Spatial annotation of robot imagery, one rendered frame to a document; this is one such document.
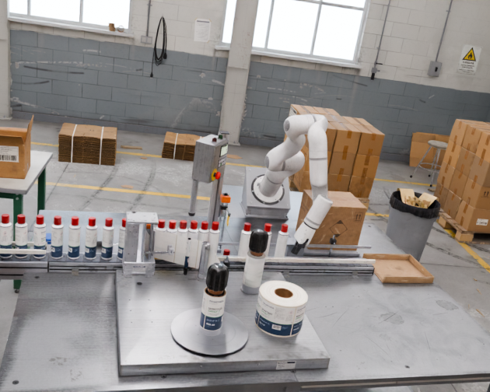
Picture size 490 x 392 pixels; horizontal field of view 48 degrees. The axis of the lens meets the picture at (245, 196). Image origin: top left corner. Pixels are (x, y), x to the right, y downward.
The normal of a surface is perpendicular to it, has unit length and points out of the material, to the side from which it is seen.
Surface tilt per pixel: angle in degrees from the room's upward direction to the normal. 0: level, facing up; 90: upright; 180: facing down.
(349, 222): 90
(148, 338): 0
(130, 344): 0
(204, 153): 90
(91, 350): 0
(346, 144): 90
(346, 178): 85
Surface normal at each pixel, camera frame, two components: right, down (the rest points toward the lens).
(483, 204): 0.13, 0.40
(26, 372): 0.15, -0.93
